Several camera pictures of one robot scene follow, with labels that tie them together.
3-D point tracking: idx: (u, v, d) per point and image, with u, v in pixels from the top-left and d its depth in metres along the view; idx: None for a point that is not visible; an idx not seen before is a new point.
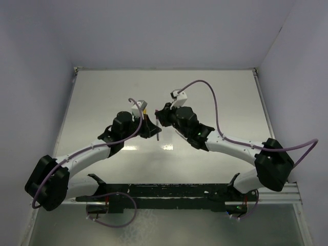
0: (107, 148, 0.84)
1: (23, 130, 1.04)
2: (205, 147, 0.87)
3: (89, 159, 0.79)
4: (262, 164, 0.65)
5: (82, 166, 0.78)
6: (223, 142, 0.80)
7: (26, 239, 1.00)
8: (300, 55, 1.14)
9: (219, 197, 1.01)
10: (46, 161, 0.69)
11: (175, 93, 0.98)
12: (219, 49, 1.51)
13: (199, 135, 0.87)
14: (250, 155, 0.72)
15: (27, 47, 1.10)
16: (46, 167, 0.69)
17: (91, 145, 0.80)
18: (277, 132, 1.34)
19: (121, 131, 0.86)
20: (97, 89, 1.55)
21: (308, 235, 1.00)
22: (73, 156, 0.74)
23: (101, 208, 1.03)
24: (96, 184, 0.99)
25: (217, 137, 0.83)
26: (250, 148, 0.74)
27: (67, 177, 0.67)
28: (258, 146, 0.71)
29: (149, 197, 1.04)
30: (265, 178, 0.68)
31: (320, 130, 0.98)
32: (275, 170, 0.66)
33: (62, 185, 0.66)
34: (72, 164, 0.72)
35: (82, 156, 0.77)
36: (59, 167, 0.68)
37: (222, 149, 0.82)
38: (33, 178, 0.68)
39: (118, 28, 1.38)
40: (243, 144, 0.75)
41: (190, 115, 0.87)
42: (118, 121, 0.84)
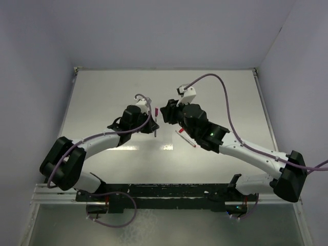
0: (118, 137, 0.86)
1: (23, 129, 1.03)
2: (217, 149, 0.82)
3: (102, 144, 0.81)
4: (288, 180, 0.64)
5: (96, 150, 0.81)
6: (241, 148, 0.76)
7: (25, 239, 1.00)
8: (300, 56, 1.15)
9: (219, 197, 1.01)
10: (63, 141, 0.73)
11: (181, 89, 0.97)
12: (220, 49, 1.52)
13: (210, 136, 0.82)
14: (274, 168, 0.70)
15: (26, 46, 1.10)
16: (62, 148, 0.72)
17: (103, 132, 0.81)
18: (277, 132, 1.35)
19: (130, 123, 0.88)
20: (97, 89, 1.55)
21: (308, 234, 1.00)
22: (88, 138, 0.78)
23: (101, 209, 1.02)
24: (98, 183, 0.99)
25: (233, 141, 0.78)
26: (273, 160, 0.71)
27: (83, 157, 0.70)
28: (283, 160, 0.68)
29: (149, 197, 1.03)
30: (282, 191, 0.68)
31: (320, 129, 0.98)
32: (296, 186, 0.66)
33: (77, 165, 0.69)
34: (86, 146, 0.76)
35: (96, 140, 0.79)
36: (75, 147, 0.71)
37: (238, 156, 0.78)
38: (49, 159, 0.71)
39: (118, 28, 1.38)
40: (266, 155, 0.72)
41: (199, 114, 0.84)
42: (128, 112, 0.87)
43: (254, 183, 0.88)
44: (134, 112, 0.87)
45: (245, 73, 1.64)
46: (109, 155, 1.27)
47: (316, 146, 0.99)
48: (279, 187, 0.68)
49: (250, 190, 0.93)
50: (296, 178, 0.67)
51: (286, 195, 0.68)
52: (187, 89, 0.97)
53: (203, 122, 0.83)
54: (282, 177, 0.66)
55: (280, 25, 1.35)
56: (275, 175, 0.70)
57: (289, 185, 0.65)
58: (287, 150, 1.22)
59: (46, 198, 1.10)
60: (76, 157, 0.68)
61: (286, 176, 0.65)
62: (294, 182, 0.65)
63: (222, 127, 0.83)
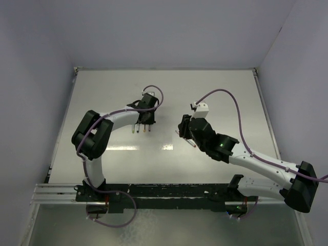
0: (138, 115, 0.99)
1: (23, 129, 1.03)
2: (227, 160, 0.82)
3: (124, 120, 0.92)
4: (300, 191, 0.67)
5: (118, 124, 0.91)
6: (250, 158, 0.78)
7: (25, 239, 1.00)
8: (300, 56, 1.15)
9: (219, 197, 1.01)
10: (91, 114, 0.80)
11: (193, 104, 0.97)
12: (220, 49, 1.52)
13: (220, 146, 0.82)
14: (284, 178, 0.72)
15: (26, 46, 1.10)
16: (91, 120, 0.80)
17: (126, 109, 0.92)
18: (277, 132, 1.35)
19: (149, 103, 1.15)
20: (97, 89, 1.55)
21: (308, 234, 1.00)
22: (113, 113, 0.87)
23: (101, 208, 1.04)
24: (100, 181, 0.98)
25: (243, 152, 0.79)
26: (284, 170, 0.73)
27: (109, 129, 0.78)
28: (293, 170, 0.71)
29: (149, 197, 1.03)
30: (293, 201, 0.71)
31: (320, 128, 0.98)
32: (308, 197, 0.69)
33: (104, 136, 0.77)
34: (113, 119, 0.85)
35: (120, 115, 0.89)
36: (102, 120, 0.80)
37: (247, 166, 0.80)
38: (79, 130, 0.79)
39: (118, 28, 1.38)
40: (276, 166, 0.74)
41: (204, 124, 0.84)
42: (148, 95, 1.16)
43: (260, 186, 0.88)
44: (152, 97, 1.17)
45: (245, 73, 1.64)
46: (109, 155, 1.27)
47: (316, 146, 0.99)
48: (290, 198, 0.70)
49: (251, 191, 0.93)
50: (307, 188, 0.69)
51: (298, 205, 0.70)
52: (200, 104, 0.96)
53: (209, 133, 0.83)
54: (292, 188, 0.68)
55: (280, 25, 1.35)
56: (286, 185, 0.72)
57: (301, 196, 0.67)
58: (287, 150, 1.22)
59: (46, 198, 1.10)
60: (104, 128, 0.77)
61: (297, 187, 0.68)
62: (306, 192, 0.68)
63: (229, 137, 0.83)
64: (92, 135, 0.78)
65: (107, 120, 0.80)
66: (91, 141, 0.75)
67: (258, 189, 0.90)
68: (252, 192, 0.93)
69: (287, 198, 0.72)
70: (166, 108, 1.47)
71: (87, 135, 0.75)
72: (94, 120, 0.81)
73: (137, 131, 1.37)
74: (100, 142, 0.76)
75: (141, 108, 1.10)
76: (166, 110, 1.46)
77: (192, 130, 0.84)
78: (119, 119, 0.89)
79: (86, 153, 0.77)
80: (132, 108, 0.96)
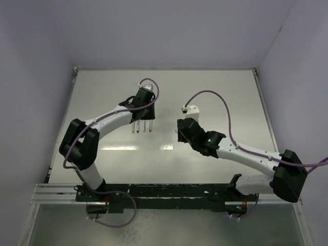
0: (129, 114, 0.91)
1: (23, 128, 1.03)
2: (216, 155, 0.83)
3: (114, 123, 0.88)
4: (282, 179, 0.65)
5: (109, 128, 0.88)
6: (236, 150, 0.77)
7: (25, 239, 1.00)
8: (300, 56, 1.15)
9: (219, 197, 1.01)
10: (76, 124, 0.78)
11: (183, 107, 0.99)
12: (219, 50, 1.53)
13: (208, 142, 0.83)
14: (268, 168, 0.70)
15: (26, 46, 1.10)
16: (76, 130, 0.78)
17: (115, 111, 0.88)
18: (277, 133, 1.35)
19: (144, 100, 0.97)
20: (97, 89, 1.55)
21: (308, 234, 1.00)
22: (100, 120, 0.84)
23: (101, 208, 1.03)
24: (99, 181, 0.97)
25: (229, 145, 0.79)
26: (267, 159, 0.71)
27: (96, 139, 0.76)
28: (277, 159, 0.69)
29: (149, 197, 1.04)
30: (279, 190, 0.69)
31: (320, 128, 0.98)
32: (293, 184, 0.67)
33: (91, 146, 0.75)
34: (100, 126, 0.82)
35: (108, 119, 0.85)
36: (88, 129, 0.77)
37: (234, 159, 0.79)
38: (65, 141, 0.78)
39: (118, 28, 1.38)
40: (259, 155, 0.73)
41: (190, 122, 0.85)
42: (143, 90, 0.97)
43: (253, 183, 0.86)
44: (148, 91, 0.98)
45: (245, 73, 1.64)
46: (109, 155, 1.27)
47: (316, 146, 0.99)
48: (275, 186, 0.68)
49: (249, 190, 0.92)
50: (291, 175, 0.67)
51: (284, 193, 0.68)
52: (189, 107, 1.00)
53: (197, 129, 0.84)
54: (275, 176, 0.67)
55: (280, 25, 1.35)
56: (270, 174, 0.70)
57: (284, 183, 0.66)
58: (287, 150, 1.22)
59: (46, 197, 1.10)
60: (90, 138, 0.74)
61: (280, 174, 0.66)
62: (289, 180, 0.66)
63: (217, 132, 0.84)
64: (79, 144, 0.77)
65: (94, 129, 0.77)
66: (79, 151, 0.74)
67: (253, 185, 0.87)
68: (250, 189, 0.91)
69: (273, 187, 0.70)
70: (166, 108, 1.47)
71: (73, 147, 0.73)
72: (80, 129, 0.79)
73: (137, 131, 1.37)
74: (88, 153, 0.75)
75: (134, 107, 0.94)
76: (165, 110, 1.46)
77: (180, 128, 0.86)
78: (108, 123, 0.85)
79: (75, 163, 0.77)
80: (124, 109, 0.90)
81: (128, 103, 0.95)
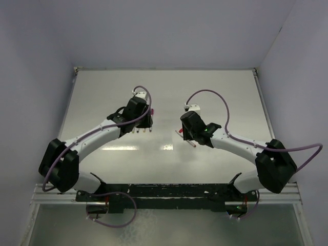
0: (117, 128, 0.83)
1: (23, 128, 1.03)
2: (210, 144, 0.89)
3: (98, 141, 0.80)
4: (263, 164, 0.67)
5: (93, 147, 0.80)
6: (227, 139, 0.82)
7: (25, 239, 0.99)
8: (300, 56, 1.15)
9: (219, 197, 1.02)
10: (56, 144, 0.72)
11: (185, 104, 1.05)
12: (219, 50, 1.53)
13: (205, 131, 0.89)
14: (252, 154, 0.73)
15: (26, 47, 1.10)
16: (56, 151, 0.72)
17: (101, 127, 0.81)
18: (277, 133, 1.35)
19: (134, 112, 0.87)
20: (97, 89, 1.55)
21: (308, 234, 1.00)
22: (81, 139, 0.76)
23: (101, 208, 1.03)
24: (97, 182, 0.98)
25: (222, 134, 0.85)
26: (253, 146, 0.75)
27: (77, 161, 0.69)
28: (261, 145, 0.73)
29: (149, 197, 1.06)
30: (263, 178, 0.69)
31: (320, 128, 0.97)
32: (276, 171, 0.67)
33: (71, 169, 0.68)
34: (81, 147, 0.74)
35: (90, 138, 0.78)
36: (67, 150, 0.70)
37: (226, 147, 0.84)
38: (45, 161, 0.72)
39: (118, 28, 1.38)
40: (246, 143, 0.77)
41: (190, 114, 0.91)
42: (134, 101, 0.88)
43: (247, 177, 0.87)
44: (140, 101, 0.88)
45: (245, 73, 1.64)
46: (109, 155, 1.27)
47: (316, 146, 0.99)
48: (259, 172, 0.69)
49: (247, 187, 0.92)
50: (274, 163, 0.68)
51: (267, 181, 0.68)
52: (191, 105, 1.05)
53: (196, 120, 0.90)
54: (258, 160, 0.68)
55: (280, 25, 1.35)
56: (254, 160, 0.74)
57: (266, 168, 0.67)
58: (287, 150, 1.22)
59: (46, 197, 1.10)
60: (68, 161, 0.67)
61: (262, 159, 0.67)
62: (271, 166, 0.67)
63: (214, 124, 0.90)
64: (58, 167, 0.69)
65: (73, 151, 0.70)
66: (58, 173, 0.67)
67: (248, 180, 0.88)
68: (248, 186, 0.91)
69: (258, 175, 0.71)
70: (166, 108, 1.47)
71: (49, 171, 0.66)
72: (60, 150, 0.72)
73: (137, 131, 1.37)
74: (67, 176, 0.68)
75: (122, 120, 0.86)
76: (165, 110, 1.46)
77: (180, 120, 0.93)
78: (90, 142, 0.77)
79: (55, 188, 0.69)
80: (110, 124, 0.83)
81: (117, 116, 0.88)
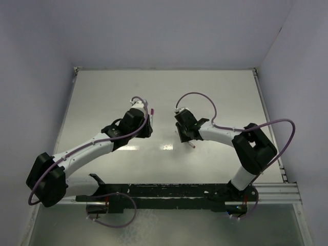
0: (110, 143, 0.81)
1: (22, 128, 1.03)
2: (200, 137, 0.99)
3: (89, 155, 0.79)
4: (239, 144, 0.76)
5: (83, 162, 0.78)
6: (211, 128, 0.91)
7: (25, 239, 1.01)
8: (300, 57, 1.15)
9: (219, 197, 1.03)
10: (44, 159, 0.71)
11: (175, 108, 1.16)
12: (219, 50, 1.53)
13: (195, 125, 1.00)
14: (231, 137, 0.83)
15: (26, 47, 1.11)
16: (43, 166, 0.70)
17: (93, 142, 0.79)
18: (278, 136, 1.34)
19: (130, 126, 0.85)
20: (97, 89, 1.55)
21: (308, 234, 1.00)
22: (69, 155, 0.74)
23: (101, 208, 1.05)
24: (96, 184, 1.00)
25: (208, 125, 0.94)
26: (232, 131, 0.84)
27: (63, 178, 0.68)
28: (239, 129, 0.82)
29: (149, 197, 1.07)
30: (243, 159, 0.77)
31: (320, 128, 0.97)
32: (252, 152, 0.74)
33: (56, 186, 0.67)
34: (69, 163, 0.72)
35: (80, 154, 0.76)
36: (56, 165, 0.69)
37: (211, 137, 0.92)
38: (32, 175, 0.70)
39: (118, 28, 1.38)
40: (226, 129, 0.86)
41: (183, 111, 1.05)
42: (130, 114, 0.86)
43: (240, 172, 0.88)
44: (136, 115, 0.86)
45: (245, 72, 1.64)
46: (110, 155, 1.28)
47: (316, 146, 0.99)
48: (238, 154, 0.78)
49: (245, 183, 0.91)
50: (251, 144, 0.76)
51: (246, 161, 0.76)
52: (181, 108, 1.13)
53: (188, 116, 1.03)
54: (234, 141, 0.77)
55: (280, 25, 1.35)
56: None
57: (242, 148, 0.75)
58: (287, 151, 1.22)
59: None
60: (54, 177, 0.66)
61: (239, 140, 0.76)
62: (247, 147, 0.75)
63: (204, 118, 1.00)
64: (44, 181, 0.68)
65: (60, 168, 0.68)
66: (43, 189, 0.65)
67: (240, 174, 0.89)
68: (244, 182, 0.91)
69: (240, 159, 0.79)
70: (166, 108, 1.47)
71: (36, 186, 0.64)
72: (47, 165, 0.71)
73: None
74: (54, 190, 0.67)
75: (117, 135, 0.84)
76: (165, 110, 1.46)
77: (176, 116, 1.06)
78: (80, 158, 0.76)
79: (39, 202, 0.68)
80: (105, 138, 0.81)
81: (113, 129, 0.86)
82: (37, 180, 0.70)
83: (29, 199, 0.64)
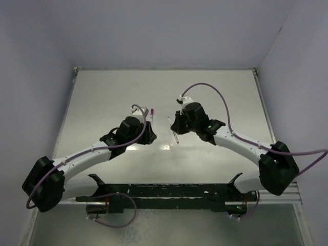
0: (108, 151, 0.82)
1: (22, 128, 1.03)
2: (213, 141, 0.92)
3: (88, 162, 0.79)
4: (266, 165, 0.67)
5: (81, 169, 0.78)
6: (231, 137, 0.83)
7: (25, 239, 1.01)
8: (300, 57, 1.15)
9: (219, 197, 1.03)
10: (43, 163, 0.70)
11: (180, 97, 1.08)
12: (219, 50, 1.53)
13: (208, 128, 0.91)
14: (255, 155, 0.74)
15: (26, 47, 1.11)
16: (43, 169, 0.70)
17: (91, 148, 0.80)
18: (278, 137, 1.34)
19: (126, 135, 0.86)
20: (97, 89, 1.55)
21: (308, 234, 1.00)
22: (70, 159, 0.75)
23: (101, 208, 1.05)
24: (95, 185, 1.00)
25: (226, 132, 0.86)
26: (257, 147, 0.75)
27: (62, 182, 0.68)
28: (266, 147, 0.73)
29: (149, 197, 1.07)
30: (267, 180, 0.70)
31: (320, 128, 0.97)
32: (280, 175, 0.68)
33: (55, 189, 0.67)
34: (68, 168, 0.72)
35: (80, 159, 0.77)
36: (55, 169, 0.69)
37: (229, 145, 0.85)
38: (31, 177, 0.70)
39: (118, 28, 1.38)
40: (250, 143, 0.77)
41: (197, 107, 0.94)
42: (126, 124, 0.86)
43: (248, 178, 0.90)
44: (131, 124, 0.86)
45: (245, 72, 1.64)
46: None
47: (316, 146, 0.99)
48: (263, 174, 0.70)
49: (249, 188, 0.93)
50: None
51: (271, 183, 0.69)
52: (184, 97, 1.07)
53: (201, 114, 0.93)
54: (262, 161, 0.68)
55: (280, 25, 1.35)
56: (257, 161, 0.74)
57: (269, 170, 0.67)
58: None
59: None
60: (53, 181, 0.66)
61: (266, 161, 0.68)
62: (274, 169, 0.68)
63: (219, 121, 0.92)
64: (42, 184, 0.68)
65: (60, 172, 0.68)
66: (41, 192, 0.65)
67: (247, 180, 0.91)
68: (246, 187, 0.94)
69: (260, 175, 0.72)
70: (166, 108, 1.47)
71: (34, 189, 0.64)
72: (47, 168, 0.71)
73: None
74: (52, 195, 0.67)
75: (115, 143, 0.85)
76: (165, 110, 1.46)
77: (187, 111, 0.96)
78: (79, 164, 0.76)
79: (35, 205, 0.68)
80: (104, 146, 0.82)
81: (111, 138, 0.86)
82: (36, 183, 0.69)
83: (27, 203, 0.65)
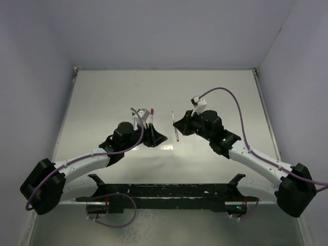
0: (107, 157, 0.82)
1: (22, 128, 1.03)
2: (226, 155, 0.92)
3: (87, 166, 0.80)
4: (287, 189, 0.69)
5: (81, 173, 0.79)
6: (248, 155, 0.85)
7: (25, 239, 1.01)
8: (300, 57, 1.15)
9: (219, 197, 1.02)
10: (44, 165, 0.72)
11: (196, 99, 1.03)
12: (219, 49, 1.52)
13: (223, 141, 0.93)
14: (275, 176, 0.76)
15: (26, 47, 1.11)
16: (43, 171, 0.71)
17: (91, 154, 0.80)
18: (278, 137, 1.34)
19: (121, 142, 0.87)
20: (97, 89, 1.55)
21: (308, 234, 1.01)
22: (72, 162, 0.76)
23: (101, 208, 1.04)
24: (95, 186, 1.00)
25: (242, 148, 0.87)
26: (277, 168, 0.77)
27: (62, 184, 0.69)
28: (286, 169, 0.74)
29: (149, 197, 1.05)
30: (286, 201, 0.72)
31: (320, 128, 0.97)
32: (300, 199, 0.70)
33: (54, 192, 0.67)
34: (69, 171, 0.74)
35: (81, 163, 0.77)
36: (56, 172, 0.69)
37: (244, 161, 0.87)
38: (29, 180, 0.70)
39: (118, 28, 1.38)
40: (270, 164, 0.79)
41: (216, 119, 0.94)
42: (119, 132, 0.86)
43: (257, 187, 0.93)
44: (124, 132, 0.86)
45: (245, 72, 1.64)
46: None
47: (316, 146, 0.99)
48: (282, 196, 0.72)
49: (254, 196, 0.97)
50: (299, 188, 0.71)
51: (290, 204, 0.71)
52: (201, 99, 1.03)
53: (218, 126, 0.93)
54: (283, 185, 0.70)
55: (280, 25, 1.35)
56: (275, 182, 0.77)
57: (290, 194, 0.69)
58: (287, 151, 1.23)
59: None
60: (54, 184, 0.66)
61: (286, 185, 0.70)
62: (295, 193, 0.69)
63: (235, 135, 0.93)
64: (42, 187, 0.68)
65: (60, 174, 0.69)
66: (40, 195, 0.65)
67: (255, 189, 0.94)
68: (256, 194, 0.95)
69: (277, 192, 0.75)
70: (166, 108, 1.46)
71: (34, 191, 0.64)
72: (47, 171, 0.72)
73: None
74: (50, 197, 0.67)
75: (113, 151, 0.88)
76: (165, 110, 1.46)
77: (203, 121, 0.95)
78: (79, 168, 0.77)
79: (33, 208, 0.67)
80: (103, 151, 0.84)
81: (109, 146, 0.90)
82: (35, 184, 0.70)
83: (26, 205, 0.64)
